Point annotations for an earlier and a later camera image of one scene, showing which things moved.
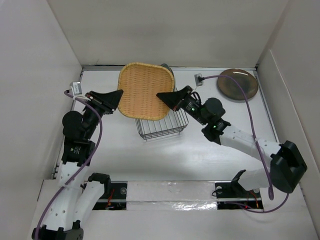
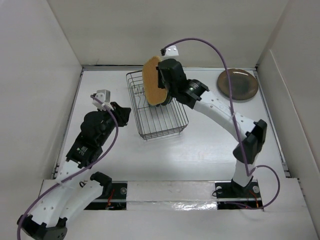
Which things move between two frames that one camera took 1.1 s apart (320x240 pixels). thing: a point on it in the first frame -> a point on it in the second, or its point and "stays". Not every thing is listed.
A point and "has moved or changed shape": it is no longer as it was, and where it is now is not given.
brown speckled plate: x=230 y=88 stays
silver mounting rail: x=173 y=195 stays
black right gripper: x=173 y=99 -> x=160 y=83
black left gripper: x=108 y=102 -> x=121 y=114
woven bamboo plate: x=140 y=83 has moved or changed shape
